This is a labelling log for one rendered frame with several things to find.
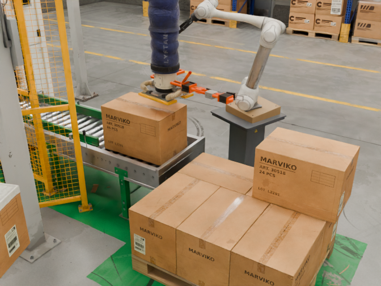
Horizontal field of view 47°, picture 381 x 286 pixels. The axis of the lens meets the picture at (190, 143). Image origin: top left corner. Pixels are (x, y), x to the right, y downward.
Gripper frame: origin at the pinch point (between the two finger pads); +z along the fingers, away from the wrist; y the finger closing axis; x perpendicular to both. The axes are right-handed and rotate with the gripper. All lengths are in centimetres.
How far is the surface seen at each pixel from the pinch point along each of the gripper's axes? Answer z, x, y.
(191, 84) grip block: -5, -26, -68
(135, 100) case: 57, -17, -38
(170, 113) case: 29, -37, -60
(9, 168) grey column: 114, 21, -133
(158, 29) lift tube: -10, 19, -57
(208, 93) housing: -15, -36, -79
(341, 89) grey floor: -34, -271, 276
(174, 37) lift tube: -14, 6, -52
